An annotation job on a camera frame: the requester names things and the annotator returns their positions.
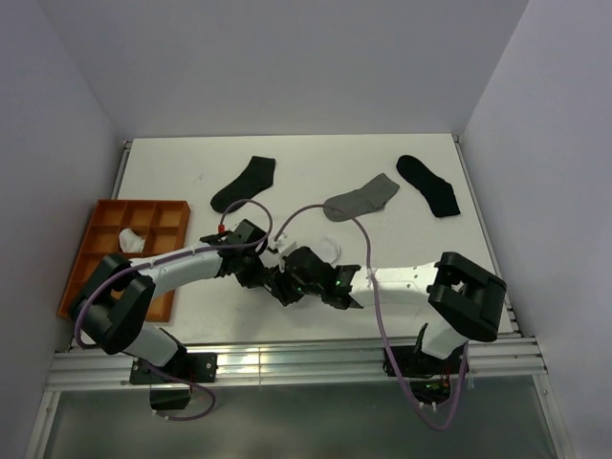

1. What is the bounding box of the white striped sock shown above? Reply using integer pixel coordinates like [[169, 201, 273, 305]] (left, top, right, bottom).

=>
[[311, 237, 341, 264]]

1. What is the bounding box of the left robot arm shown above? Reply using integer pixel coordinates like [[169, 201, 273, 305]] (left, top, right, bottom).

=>
[[69, 220, 269, 382]]

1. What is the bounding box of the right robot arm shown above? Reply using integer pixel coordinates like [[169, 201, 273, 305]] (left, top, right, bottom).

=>
[[267, 247, 507, 373]]

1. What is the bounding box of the black sock left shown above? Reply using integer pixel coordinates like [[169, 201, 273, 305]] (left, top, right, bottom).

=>
[[210, 156, 276, 213]]

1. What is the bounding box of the black sock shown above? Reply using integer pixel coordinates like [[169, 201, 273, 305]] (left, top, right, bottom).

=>
[[396, 155, 461, 218], [210, 156, 276, 213]]

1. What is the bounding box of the grey sock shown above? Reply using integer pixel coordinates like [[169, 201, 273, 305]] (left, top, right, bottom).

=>
[[323, 173, 400, 222]]

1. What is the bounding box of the orange compartment tray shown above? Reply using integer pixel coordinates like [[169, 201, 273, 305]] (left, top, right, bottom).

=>
[[57, 200, 190, 319]]

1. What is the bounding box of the black sock right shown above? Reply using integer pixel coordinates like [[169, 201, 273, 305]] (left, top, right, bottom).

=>
[[396, 155, 461, 218]]

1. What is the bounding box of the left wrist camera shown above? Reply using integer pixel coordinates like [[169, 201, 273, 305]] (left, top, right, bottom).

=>
[[217, 223, 242, 238]]

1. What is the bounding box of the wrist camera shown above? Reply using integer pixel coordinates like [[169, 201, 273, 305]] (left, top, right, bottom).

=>
[[268, 232, 297, 257], [217, 223, 242, 238]]

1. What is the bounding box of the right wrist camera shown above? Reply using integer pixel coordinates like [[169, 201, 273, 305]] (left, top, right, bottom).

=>
[[268, 232, 297, 257]]

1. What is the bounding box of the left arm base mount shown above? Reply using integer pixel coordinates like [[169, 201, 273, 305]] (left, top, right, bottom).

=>
[[128, 353, 217, 419]]

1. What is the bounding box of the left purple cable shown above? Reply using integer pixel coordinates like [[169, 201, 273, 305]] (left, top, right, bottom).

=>
[[74, 199, 274, 422]]

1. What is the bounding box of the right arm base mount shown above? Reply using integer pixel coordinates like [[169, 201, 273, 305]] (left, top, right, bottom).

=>
[[391, 345, 469, 409]]

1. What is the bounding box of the aluminium frame rail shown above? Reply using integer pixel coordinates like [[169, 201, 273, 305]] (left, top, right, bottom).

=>
[[44, 337, 548, 392]]

